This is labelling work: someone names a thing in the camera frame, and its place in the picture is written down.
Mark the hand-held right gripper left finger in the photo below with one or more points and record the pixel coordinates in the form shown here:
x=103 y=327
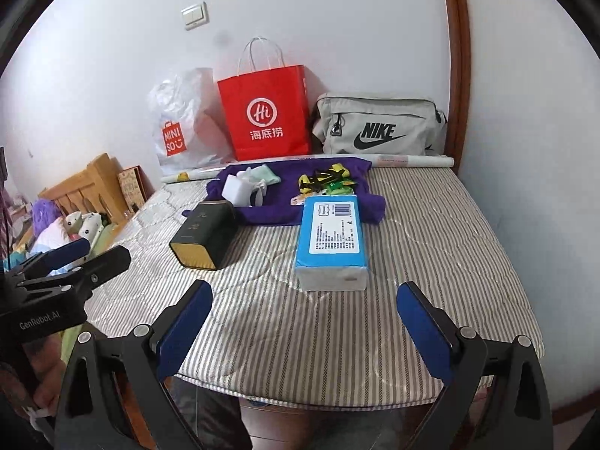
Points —
x=185 y=328

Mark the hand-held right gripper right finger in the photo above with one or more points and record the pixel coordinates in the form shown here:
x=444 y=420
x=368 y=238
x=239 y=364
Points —
x=424 y=333

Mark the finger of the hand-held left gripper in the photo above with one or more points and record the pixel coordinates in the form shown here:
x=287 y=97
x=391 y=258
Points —
x=65 y=255
x=103 y=267

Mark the blue tissue pack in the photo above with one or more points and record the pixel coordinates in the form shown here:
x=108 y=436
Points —
x=333 y=248

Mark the light green tissue packet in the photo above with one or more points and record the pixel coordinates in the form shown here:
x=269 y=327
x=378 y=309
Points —
x=337 y=190

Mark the white tomato sauce packet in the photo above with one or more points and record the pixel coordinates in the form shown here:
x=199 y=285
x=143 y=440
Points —
x=300 y=200

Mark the yellow black rubber case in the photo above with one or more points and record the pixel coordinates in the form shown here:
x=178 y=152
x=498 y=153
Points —
x=323 y=173

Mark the person's left hand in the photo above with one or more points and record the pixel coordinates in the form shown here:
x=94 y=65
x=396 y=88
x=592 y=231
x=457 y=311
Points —
x=49 y=370

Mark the white dotted plush toy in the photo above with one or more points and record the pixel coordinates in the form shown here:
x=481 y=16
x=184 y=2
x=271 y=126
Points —
x=84 y=227

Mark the purple plush toy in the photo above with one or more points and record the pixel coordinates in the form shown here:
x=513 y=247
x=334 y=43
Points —
x=47 y=211

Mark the wooden headboard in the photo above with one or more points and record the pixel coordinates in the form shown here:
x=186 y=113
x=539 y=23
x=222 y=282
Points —
x=79 y=187

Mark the brown patterned box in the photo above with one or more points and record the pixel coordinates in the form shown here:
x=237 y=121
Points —
x=131 y=187

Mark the grey striped mattress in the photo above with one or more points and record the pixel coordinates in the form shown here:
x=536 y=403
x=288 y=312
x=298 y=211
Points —
x=422 y=243

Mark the dark green tea box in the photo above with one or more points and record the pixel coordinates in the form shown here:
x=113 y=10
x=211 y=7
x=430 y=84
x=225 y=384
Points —
x=204 y=234

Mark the purple cloth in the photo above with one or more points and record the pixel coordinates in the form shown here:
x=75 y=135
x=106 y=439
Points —
x=276 y=201

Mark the rolled white poster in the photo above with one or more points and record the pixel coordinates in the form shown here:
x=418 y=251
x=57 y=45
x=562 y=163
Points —
x=412 y=161

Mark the white plastic shopping bag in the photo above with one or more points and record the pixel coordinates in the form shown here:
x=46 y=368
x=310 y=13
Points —
x=187 y=117

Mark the red paper bag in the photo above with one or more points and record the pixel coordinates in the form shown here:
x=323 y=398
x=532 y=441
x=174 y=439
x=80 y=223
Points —
x=265 y=126

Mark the grey fabric bag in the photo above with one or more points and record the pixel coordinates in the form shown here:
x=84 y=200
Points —
x=375 y=122

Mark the white wall light switch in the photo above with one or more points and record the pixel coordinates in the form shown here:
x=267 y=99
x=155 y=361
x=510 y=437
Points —
x=194 y=15

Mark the brown wooden door frame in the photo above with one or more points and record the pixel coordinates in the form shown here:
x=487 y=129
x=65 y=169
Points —
x=457 y=56

